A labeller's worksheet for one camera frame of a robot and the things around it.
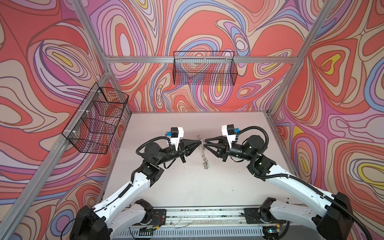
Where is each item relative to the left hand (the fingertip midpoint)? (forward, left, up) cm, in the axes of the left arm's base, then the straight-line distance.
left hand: (201, 144), depth 61 cm
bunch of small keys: (-2, -3, -14) cm, 14 cm away
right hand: (0, -2, -2) cm, 3 cm away
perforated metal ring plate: (0, -1, -1) cm, 1 cm away
